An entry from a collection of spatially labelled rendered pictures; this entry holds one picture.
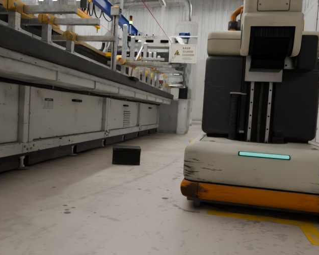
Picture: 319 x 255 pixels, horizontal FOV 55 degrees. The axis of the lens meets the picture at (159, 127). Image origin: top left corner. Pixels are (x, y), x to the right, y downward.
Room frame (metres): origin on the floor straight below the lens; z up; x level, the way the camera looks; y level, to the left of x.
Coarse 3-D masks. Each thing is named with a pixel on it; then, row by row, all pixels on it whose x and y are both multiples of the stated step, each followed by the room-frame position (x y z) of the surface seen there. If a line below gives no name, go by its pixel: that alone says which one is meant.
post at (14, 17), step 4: (20, 0) 1.36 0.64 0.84; (12, 12) 1.34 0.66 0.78; (16, 12) 1.34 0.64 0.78; (8, 16) 1.34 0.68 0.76; (12, 16) 1.34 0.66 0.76; (16, 16) 1.34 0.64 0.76; (20, 16) 1.37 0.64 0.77; (8, 20) 1.34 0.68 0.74; (12, 20) 1.34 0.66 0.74; (16, 20) 1.34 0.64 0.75; (8, 24) 1.34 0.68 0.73; (12, 24) 1.34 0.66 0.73; (16, 24) 1.34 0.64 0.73
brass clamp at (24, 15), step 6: (6, 0) 1.31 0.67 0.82; (12, 0) 1.31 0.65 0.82; (18, 0) 1.34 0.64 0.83; (6, 6) 1.31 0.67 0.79; (12, 6) 1.31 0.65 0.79; (18, 6) 1.34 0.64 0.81; (18, 12) 1.35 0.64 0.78; (24, 12) 1.38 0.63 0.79; (24, 18) 1.44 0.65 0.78; (30, 18) 1.44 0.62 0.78
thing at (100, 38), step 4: (52, 36) 1.89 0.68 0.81; (56, 36) 1.89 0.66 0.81; (60, 36) 1.88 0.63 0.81; (76, 36) 1.86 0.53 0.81; (80, 36) 1.86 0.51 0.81; (84, 36) 1.85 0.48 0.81; (88, 36) 1.85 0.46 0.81; (92, 36) 1.84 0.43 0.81; (96, 36) 1.84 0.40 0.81; (100, 36) 1.83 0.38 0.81; (104, 36) 1.83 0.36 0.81; (108, 36) 1.82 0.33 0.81; (112, 36) 1.82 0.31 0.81; (52, 40) 1.91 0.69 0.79; (56, 40) 1.91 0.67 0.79; (60, 40) 1.90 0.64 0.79; (64, 40) 1.90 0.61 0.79; (80, 40) 1.87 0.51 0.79; (84, 40) 1.86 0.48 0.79; (88, 40) 1.86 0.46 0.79; (92, 40) 1.85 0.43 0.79; (96, 40) 1.84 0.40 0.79; (100, 40) 1.84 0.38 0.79; (104, 40) 1.83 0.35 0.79; (108, 40) 1.82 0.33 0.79; (112, 40) 1.82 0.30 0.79
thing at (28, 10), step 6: (0, 6) 1.40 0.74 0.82; (24, 6) 1.37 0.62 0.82; (30, 6) 1.37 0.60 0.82; (36, 6) 1.36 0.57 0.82; (42, 6) 1.36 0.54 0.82; (48, 6) 1.35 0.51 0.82; (54, 6) 1.34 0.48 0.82; (60, 6) 1.34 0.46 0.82; (66, 6) 1.33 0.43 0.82; (72, 6) 1.33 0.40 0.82; (0, 12) 1.40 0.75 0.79; (6, 12) 1.40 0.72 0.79; (30, 12) 1.38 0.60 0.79; (36, 12) 1.37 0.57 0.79; (42, 12) 1.36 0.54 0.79; (48, 12) 1.36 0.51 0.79; (54, 12) 1.35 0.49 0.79; (60, 12) 1.35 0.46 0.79; (66, 12) 1.34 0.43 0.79; (72, 12) 1.34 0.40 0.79
